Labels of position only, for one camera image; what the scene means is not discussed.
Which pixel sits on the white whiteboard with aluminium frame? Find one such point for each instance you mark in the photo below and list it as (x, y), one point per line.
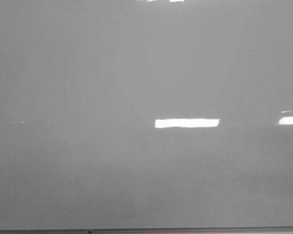
(145, 114)

